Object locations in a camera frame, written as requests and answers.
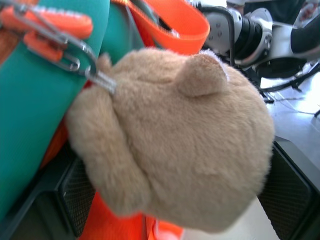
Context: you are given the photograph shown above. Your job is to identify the silver metal keychain clip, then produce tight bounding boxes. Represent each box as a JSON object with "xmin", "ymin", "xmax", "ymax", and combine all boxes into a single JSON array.
[{"xmin": 11, "ymin": 3, "xmax": 119, "ymax": 96}]

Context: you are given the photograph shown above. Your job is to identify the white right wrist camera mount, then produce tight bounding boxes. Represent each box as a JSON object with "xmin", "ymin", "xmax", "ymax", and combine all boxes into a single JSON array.
[{"xmin": 201, "ymin": 8, "xmax": 241, "ymax": 56}]

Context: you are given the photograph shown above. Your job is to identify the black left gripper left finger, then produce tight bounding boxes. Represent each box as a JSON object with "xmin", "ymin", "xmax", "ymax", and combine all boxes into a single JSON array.
[{"xmin": 0, "ymin": 141, "xmax": 97, "ymax": 240}]

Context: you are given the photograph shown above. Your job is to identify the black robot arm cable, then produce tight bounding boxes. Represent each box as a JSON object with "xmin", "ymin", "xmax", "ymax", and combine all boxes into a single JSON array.
[{"xmin": 199, "ymin": 5, "xmax": 238, "ymax": 66}]

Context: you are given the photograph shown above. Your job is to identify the orange and teal backpack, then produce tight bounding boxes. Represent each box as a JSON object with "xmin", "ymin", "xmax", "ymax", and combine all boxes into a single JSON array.
[{"xmin": 0, "ymin": 0, "xmax": 211, "ymax": 240}]

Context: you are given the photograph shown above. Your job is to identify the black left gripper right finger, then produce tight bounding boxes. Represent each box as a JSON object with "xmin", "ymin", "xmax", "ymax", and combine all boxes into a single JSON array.
[{"xmin": 256, "ymin": 136, "xmax": 320, "ymax": 240}]

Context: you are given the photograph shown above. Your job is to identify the beige plush toy keychain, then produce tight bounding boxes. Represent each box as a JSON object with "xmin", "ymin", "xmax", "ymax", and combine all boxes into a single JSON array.
[{"xmin": 65, "ymin": 46, "xmax": 276, "ymax": 234}]

